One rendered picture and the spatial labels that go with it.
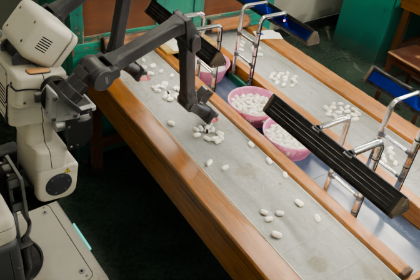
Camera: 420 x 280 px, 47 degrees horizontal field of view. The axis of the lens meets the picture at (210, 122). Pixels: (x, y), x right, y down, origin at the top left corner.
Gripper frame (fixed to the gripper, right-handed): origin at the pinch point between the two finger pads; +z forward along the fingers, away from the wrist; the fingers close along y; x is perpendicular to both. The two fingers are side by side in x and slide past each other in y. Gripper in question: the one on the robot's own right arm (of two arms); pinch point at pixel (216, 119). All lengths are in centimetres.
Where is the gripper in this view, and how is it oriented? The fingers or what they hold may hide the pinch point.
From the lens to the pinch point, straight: 226.5
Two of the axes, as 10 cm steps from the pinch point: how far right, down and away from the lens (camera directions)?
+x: -6.2, 7.8, 1.1
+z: 5.5, 3.3, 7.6
